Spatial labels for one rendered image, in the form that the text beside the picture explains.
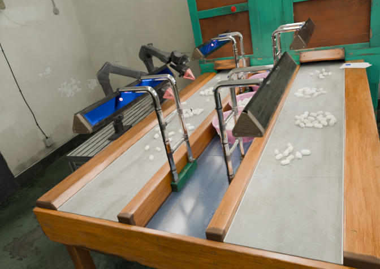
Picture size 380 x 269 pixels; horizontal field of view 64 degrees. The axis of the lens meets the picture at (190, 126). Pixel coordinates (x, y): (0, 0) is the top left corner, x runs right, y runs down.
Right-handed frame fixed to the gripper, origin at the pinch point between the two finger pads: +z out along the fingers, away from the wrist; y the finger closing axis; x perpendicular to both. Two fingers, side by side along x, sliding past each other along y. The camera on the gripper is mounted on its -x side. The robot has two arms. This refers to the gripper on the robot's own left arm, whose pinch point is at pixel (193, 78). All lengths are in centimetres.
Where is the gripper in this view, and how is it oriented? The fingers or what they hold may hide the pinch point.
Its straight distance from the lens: 218.0
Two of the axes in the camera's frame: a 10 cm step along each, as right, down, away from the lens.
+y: 4.2, -4.3, 8.0
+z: 8.0, 5.9, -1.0
